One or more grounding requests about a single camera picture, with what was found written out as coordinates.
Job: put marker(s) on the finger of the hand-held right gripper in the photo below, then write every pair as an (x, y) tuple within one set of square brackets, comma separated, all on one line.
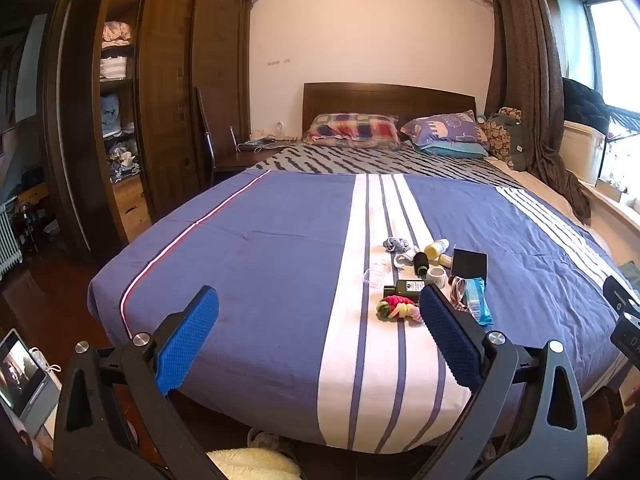
[(620, 292)]

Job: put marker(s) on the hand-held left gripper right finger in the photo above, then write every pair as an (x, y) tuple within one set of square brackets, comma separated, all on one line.
[(450, 340)]

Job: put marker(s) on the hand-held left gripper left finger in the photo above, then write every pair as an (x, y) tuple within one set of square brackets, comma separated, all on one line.
[(192, 335)]

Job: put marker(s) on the blue tissue packet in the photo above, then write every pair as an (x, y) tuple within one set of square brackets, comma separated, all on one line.
[(477, 300)]

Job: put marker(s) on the striped ribbon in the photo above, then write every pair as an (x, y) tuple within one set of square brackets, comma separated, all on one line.
[(457, 290)]

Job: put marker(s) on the white tape roll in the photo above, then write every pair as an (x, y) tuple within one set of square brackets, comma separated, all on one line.
[(436, 276)]

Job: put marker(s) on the dark green bottle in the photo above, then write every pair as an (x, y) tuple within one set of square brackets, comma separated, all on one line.
[(402, 289)]

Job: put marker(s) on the black box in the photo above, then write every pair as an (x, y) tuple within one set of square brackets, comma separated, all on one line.
[(469, 263)]

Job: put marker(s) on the white yellow cap lip balm tube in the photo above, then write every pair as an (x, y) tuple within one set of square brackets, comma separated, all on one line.
[(446, 260)]

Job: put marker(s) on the clear plastic container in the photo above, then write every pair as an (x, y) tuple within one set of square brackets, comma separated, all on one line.
[(377, 274)]

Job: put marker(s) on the black thread spool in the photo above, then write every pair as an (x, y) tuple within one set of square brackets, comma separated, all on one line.
[(420, 262)]

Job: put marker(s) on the yellow cap bottle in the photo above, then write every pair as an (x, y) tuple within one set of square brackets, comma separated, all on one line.
[(435, 247)]

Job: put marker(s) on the white crumpled scrap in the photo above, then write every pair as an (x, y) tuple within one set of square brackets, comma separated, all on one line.
[(402, 259)]

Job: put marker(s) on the bed with blue striped cover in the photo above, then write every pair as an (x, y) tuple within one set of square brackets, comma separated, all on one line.
[(270, 270)]

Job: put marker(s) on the grey scrunchie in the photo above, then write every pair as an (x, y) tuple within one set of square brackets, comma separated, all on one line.
[(396, 244)]

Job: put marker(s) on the cream fuzzy rug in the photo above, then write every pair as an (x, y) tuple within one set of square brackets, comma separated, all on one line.
[(255, 465), (596, 457)]

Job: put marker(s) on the grey shoe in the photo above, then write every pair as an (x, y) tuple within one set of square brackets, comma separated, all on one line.
[(270, 440)]

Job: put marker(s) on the white storage box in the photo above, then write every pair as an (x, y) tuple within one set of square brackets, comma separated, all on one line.
[(582, 150)]

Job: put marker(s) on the grey green cushion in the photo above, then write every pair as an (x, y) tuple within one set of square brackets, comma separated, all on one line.
[(522, 147)]

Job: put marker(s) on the wooden nightstand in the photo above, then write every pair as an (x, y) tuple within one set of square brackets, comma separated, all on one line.
[(240, 160)]

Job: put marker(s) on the mixed patterned clothes pile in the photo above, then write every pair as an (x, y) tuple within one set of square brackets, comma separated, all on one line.
[(122, 160)]

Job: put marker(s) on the teal pillow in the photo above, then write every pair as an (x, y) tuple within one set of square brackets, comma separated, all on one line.
[(455, 150)]

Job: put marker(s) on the black jacket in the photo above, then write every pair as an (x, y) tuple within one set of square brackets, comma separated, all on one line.
[(585, 102)]

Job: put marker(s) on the zebra striped bed sheet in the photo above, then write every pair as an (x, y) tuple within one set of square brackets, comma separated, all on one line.
[(370, 162)]

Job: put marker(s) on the brown patterned cushion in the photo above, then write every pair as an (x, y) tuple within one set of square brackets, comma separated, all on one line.
[(500, 135)]

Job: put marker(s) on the white radiator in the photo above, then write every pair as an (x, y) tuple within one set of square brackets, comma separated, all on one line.
[(7, 240)]

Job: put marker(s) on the purple elephant print pillow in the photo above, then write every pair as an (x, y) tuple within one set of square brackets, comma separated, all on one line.
[(445, 130)]

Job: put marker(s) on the folding chair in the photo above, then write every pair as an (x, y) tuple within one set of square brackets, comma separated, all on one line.
[(206, 125)]

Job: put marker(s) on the plaid pillow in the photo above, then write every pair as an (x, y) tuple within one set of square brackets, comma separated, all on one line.
[(350, 130)]

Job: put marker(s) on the blue folded clothes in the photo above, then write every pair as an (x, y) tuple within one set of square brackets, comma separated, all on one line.
[(111, 115)]

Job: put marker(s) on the window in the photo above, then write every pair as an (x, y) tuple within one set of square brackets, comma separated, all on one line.
[(610, 45)]

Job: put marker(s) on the wooden headboard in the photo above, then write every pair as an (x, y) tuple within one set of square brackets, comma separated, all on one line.
[(380, 100)]

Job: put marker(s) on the wooden wardrobe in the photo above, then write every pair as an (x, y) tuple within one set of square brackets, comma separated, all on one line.
[(170, 85)]

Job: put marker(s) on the brown curtain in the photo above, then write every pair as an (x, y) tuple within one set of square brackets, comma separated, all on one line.
[(525, 60)]

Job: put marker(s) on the white folded clothes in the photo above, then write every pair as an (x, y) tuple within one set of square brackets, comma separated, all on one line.
[(112, 67)]

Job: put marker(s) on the pink folded clothes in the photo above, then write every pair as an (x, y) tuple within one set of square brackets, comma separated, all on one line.
[(117, 32)]

